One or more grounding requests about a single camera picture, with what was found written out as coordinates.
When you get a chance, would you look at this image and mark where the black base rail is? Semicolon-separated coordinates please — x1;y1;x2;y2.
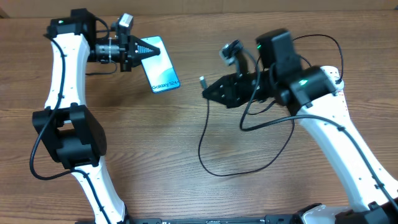
126;214;303;224

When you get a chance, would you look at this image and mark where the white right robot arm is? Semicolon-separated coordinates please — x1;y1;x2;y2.
202;29;397;223

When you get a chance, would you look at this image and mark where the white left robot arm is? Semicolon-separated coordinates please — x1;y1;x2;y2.
32;8;160;223

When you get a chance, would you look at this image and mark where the black charger cable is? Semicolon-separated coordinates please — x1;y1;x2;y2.
198;34;345;177

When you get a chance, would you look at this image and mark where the white power strip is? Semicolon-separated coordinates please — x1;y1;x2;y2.
320;65;351;125

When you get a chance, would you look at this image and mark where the black Galaxy smartphone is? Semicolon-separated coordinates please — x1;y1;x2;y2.
142;36;180;93

